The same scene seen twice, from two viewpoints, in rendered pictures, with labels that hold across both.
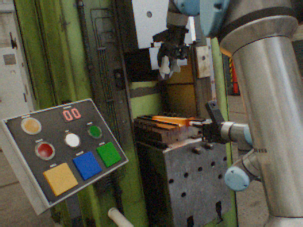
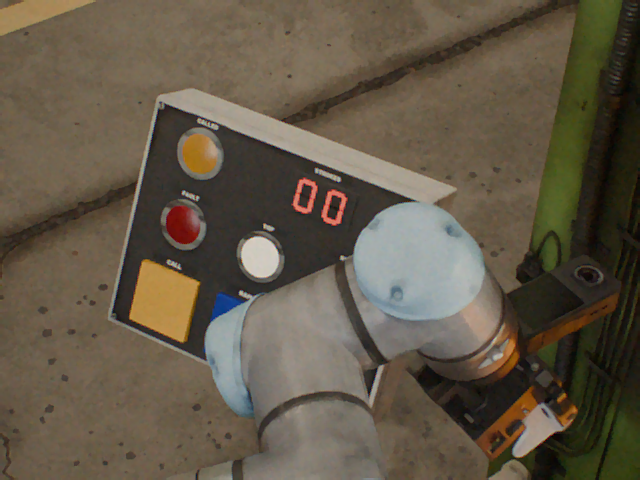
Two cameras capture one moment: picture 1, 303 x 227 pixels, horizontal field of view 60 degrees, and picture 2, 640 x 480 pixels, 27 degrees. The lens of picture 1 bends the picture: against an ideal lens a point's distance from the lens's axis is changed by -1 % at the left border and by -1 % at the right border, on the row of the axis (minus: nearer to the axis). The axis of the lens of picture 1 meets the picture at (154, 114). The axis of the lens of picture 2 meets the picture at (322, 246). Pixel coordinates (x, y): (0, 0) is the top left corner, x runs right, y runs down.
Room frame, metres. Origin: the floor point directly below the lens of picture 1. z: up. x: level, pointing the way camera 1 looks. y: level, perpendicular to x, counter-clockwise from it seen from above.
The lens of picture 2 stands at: (0.77, -0.72, 2.17)
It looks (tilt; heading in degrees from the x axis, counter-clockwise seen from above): 47 degrees down; 83
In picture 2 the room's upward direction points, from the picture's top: 1 degrees clockwise
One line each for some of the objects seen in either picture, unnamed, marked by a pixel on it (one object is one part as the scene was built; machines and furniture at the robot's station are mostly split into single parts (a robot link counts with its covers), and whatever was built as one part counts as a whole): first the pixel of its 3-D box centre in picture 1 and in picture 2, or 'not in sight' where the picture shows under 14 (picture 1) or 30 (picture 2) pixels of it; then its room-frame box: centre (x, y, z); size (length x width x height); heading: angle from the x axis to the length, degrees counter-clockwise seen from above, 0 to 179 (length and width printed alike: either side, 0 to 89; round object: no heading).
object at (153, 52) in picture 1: (146, 61); not in sight; (1.40, 0.00, 1.32); 0.42 x 0.20 x 0.10; 30
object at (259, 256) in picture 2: (72, 140); (260, 257); (0.82, 0.27, 1.09); 0.05 x 0.03 x 0.04; 120
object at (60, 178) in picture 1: (60, 179); (166, 300); (0.71, 0.29, 1.01); 0.07 x 0.05 x 0.07; 145
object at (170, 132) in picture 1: (155, 127); not in sight; (1.40, 0.00, 0.96); 0.42 x 0.20 x 0.09; 30
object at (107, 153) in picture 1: (108, 155); not in sight; (0.88, 0.18, 1.01); 0.07 x 0.05 x 0.07; 145
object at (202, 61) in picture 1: (202, 61); not in sight; (1.49, -0.31, 1.27); 0.09 x 0.02 x 0.17; 120
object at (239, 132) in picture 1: (247, 135); not in sight; (0.90, -0.32, 1.00); 0.11 x 0.08 x 0.09; 30
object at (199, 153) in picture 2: (31, 125); (200, 153); (0.76, 0.37, 1.16); 0.05 x 0.03 x 0.04; 120
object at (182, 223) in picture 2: (44, 150); (183, 224); (0.74, 0.33, 1.09); 0.05 x 0.03 x 0.04; 120
